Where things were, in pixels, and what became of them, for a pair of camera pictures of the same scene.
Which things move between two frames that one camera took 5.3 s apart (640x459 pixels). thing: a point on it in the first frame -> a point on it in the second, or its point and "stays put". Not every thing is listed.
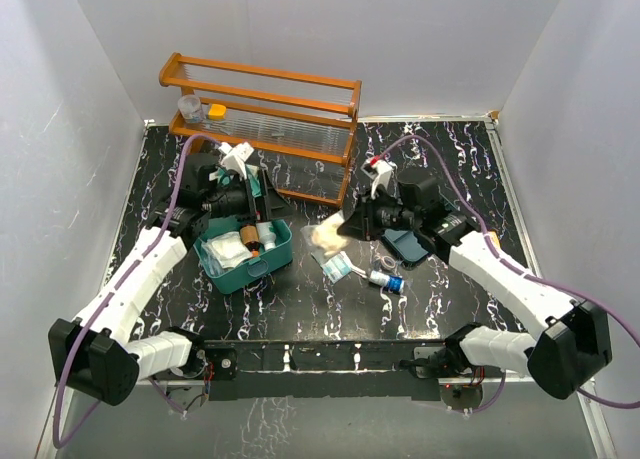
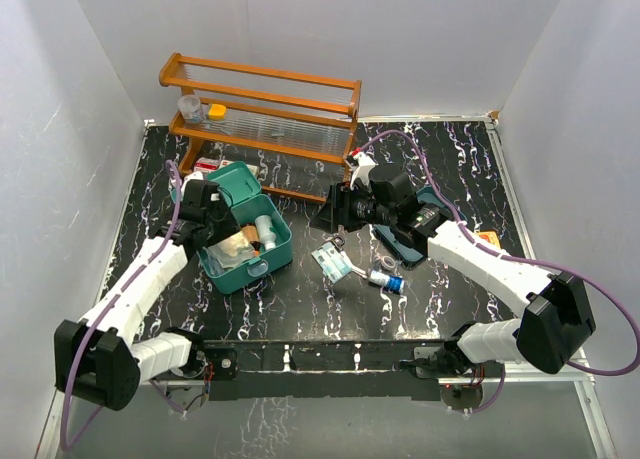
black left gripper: x=275 y=204 -> x=228 y=224
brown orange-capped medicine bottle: x=250 y=237 stays put
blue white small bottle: x=394 y=282 stays put
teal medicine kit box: x=232 y=256 stays put
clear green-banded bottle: x=266 y=235 stays put
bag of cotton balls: x=324 y=236 -> x=234 y=250
